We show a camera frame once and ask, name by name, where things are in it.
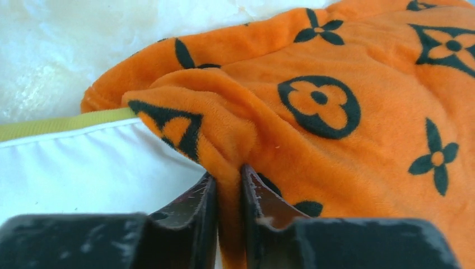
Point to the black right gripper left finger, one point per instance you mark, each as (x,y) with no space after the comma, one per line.
(182,234)

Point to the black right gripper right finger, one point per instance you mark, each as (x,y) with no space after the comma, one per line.
(280,236)

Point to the white pillow yellow edge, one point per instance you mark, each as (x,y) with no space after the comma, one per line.
(97,163)

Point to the orange patterned pillowcase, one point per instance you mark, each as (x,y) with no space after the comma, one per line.
(361,109)

